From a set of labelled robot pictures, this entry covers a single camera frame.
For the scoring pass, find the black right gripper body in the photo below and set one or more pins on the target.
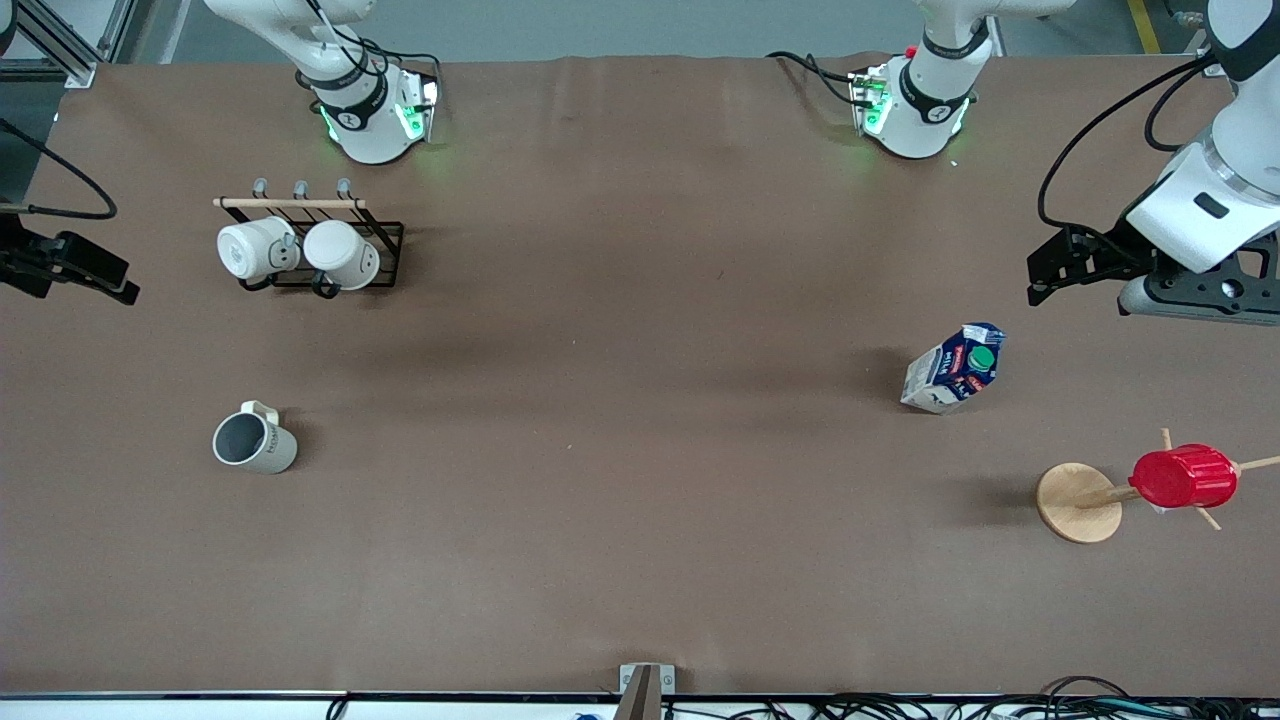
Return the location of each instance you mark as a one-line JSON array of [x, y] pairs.
[[22, 265]]

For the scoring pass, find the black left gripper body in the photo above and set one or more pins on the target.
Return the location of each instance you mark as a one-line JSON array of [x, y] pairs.
[[1128, 249]]

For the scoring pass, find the blue white milk carton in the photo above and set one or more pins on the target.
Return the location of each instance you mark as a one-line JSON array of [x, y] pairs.
[[935, 380]]

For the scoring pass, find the white cup grey inside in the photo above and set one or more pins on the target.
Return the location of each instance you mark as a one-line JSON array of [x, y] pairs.
[[270, 450]]

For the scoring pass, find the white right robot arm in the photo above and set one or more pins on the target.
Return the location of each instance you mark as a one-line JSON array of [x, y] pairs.
[[370, 130]]

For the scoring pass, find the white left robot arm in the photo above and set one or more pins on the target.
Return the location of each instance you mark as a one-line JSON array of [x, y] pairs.
[[920, 120]]

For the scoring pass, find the red ribbed plastic cup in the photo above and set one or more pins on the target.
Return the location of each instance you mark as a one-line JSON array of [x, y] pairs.
[[1185, 477]]

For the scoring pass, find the white hanging mug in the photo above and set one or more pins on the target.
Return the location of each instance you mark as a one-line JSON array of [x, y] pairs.
[[340, 255], [245, 250]]

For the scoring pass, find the wooden mug tree stand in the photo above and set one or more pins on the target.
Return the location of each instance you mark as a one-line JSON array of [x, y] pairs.
[[1078, 503]]

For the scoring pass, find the brown table cover sheet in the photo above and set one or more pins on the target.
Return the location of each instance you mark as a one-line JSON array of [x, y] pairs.
[[640, 400]]

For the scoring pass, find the aluminium frame profile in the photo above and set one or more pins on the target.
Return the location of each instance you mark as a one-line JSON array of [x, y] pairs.
[[70, 70]]

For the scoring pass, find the grey metal bracket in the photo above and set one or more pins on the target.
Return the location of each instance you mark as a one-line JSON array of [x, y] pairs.
[[627, 675]]

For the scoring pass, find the brown post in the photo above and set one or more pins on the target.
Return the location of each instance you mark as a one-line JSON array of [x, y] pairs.
[[640, 700]]

